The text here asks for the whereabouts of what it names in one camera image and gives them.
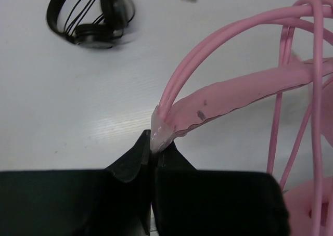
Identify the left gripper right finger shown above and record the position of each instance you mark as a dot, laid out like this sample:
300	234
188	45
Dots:
188	201

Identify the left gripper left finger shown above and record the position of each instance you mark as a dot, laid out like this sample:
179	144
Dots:
127	207

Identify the pink headphones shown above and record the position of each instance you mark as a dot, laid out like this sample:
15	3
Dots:
301	62

